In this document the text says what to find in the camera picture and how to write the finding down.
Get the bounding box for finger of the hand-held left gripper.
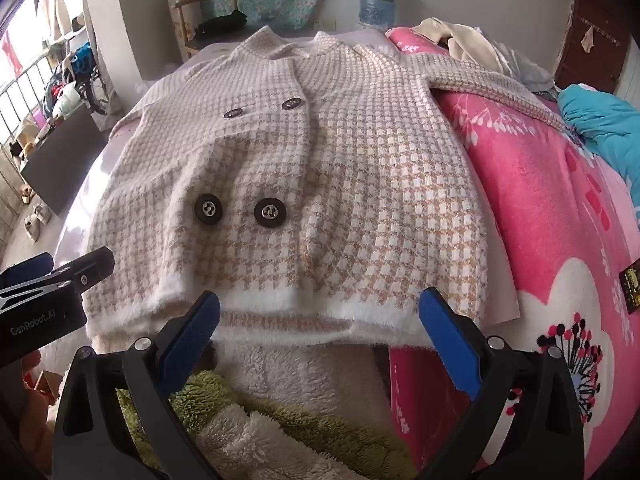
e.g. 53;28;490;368
0;254;54;288
65;247;116;287

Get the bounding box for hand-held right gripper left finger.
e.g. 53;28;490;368
52;290;222;480

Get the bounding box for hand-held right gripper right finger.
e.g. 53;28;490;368
417;287;586;480

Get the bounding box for beige white houndstooth coat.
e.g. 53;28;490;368
82;25;581;356

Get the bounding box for black clothes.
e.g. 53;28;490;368
195;10;248;41

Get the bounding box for dark flat panel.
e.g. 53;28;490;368
20;107;108;218

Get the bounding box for green fluffy blanket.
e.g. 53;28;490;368
117;370;416;480

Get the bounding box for metal railing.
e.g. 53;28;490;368
0;55;66;241

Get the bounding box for pink floral blanket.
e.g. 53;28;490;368
385;25;640;480

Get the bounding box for bicycle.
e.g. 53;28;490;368
75;45;113;111

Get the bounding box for black yellow box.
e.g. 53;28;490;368
619;260;640;316

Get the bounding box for hanging red garment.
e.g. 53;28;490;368
2;35;23;72

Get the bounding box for hanging beige garment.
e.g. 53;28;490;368
37;0;71;41

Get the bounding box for wooden chair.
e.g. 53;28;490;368
167;0;246;63

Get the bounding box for grey cloth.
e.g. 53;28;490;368
480;35;556;93

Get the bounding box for beige clothing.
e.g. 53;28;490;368
412;17;501;73

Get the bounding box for dark red door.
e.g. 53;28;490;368
555;0;633;96

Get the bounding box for blue water bottle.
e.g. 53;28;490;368
359;0;398;31

